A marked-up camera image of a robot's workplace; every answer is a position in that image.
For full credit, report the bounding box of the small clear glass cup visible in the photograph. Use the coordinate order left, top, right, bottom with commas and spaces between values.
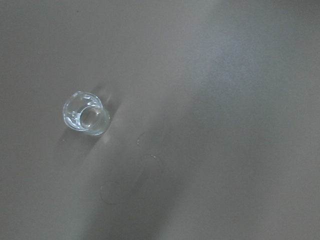
62, 91, 111, 136

